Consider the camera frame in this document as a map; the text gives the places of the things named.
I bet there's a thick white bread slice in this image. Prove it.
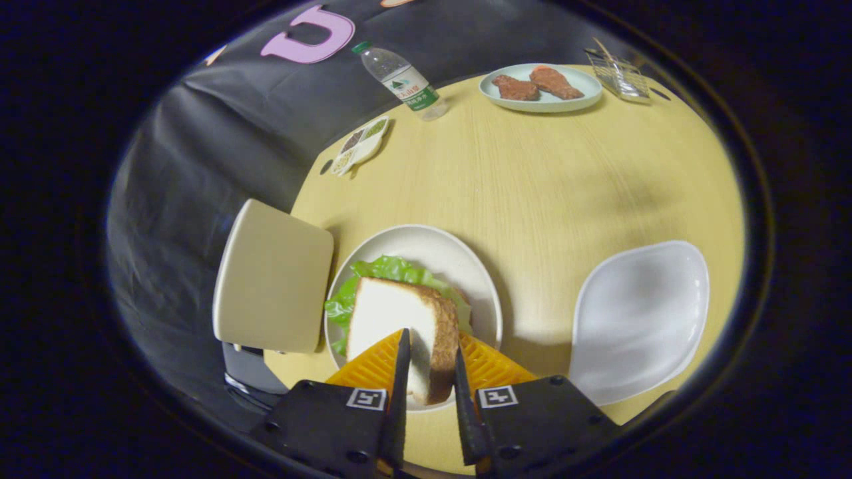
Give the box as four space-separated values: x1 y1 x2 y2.
346 277 460 406

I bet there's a round cream plate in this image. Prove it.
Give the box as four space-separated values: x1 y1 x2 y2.
323 224 504 413

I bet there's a green lettuce leaf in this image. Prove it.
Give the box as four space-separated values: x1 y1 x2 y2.
324 255 473 357

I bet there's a clear glass container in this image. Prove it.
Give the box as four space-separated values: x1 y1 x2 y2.
584 48 652 102

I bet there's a white leaf-shaped plate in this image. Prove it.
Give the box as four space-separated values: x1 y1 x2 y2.
568 240 710 407

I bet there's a clear plastic water bottle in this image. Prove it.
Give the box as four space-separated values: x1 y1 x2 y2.
351 41 450 122

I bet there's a light green plate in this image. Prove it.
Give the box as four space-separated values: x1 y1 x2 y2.
479 63 603 113

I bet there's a reddish brown meat piece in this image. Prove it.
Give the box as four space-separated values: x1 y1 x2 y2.
530 65 586 100

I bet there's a small divided seasoning dish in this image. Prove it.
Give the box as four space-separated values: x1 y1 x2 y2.
331 116 390 177

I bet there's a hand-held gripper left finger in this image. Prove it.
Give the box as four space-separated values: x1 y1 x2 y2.
250 327 412 478

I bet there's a white toaster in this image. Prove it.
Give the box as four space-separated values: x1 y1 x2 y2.
212 198 335 355

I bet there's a dark brown meat piece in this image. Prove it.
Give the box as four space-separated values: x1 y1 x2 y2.
491 75 540 102

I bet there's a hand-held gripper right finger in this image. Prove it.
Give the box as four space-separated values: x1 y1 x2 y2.
453 333 624 478

